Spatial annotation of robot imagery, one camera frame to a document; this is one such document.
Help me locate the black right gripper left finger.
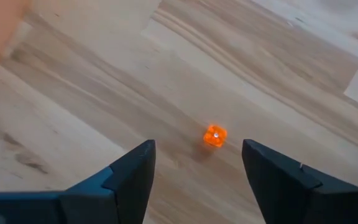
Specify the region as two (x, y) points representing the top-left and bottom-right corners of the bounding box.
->
(0, 139), (157, 224)

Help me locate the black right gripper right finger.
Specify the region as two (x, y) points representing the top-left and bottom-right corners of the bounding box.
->
(242, 139), (358, 224)

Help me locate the small orange die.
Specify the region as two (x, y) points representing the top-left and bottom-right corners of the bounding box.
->
(203, 124), (228, 148)

